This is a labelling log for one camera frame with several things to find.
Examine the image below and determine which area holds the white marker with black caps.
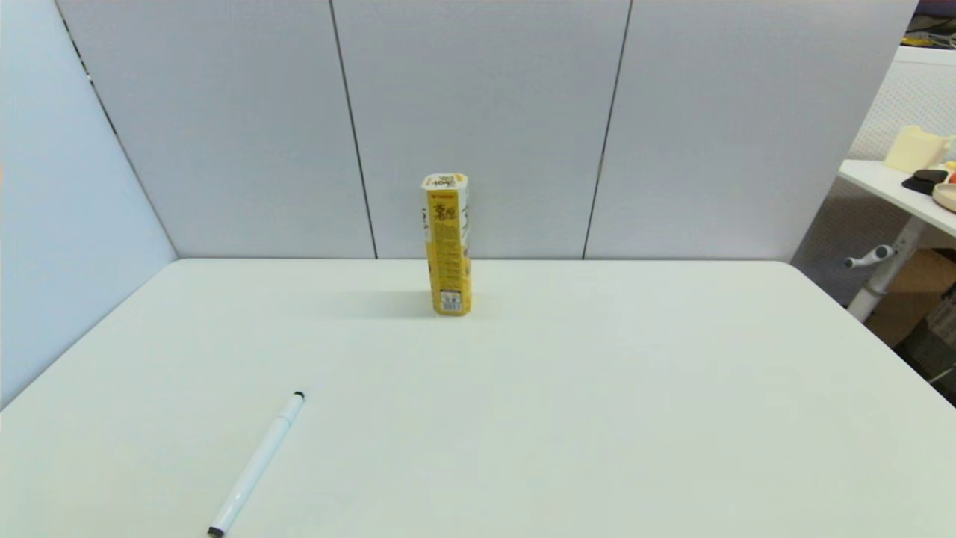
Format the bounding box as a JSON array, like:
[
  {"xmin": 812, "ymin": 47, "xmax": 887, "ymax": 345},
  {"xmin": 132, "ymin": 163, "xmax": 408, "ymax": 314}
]
[{"xmin": 207, "ymin": 391, "xmax": 305, "ymax": 538}]

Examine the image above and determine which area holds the yellow snack box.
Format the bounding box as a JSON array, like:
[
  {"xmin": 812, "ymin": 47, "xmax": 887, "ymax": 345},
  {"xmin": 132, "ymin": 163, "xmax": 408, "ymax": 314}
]
[{"xmin": 421, "ymin": 173, "xmax": 472, "ymax": 316}]

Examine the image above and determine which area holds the white table leg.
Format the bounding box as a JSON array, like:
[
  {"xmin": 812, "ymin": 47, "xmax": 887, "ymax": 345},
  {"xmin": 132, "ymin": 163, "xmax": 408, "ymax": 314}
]
[{"xmin": 848, "ymin": 217, "xmax": 928, "ymax": 322}]

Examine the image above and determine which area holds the white side table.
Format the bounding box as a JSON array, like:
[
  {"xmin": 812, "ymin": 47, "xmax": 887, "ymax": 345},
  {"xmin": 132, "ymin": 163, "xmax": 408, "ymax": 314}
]
[{"xmin": 838, "ymin": 159, "xmax": 956, "ymax": 237}]

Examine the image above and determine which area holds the brown cardboard box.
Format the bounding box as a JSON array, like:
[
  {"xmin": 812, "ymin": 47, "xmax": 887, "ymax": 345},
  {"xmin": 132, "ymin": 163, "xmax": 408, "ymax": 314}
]
[{"xmin": 866, "ymin": 249, "xmax": 956, "ymax": 347}]

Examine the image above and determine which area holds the cream plastic container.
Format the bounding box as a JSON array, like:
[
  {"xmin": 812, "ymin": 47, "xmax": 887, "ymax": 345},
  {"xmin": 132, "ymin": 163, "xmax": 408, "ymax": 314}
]
[{"xmin": 885, "ymin": 125, "xmax": 955, "ymax": 174}]

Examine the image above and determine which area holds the flat black object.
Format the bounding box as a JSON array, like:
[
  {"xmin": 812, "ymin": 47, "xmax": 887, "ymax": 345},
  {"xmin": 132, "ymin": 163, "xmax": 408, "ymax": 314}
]
[{"xmin": 902, "ymin": 170, "xmax": 949, "ymax": 196}]

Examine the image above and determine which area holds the white crank handle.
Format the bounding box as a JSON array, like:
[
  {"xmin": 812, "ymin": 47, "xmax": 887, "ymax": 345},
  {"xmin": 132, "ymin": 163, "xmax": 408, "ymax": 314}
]
[{"xmin": 845, "ymin": 244, "xmax": 896, "ymax": 269}]

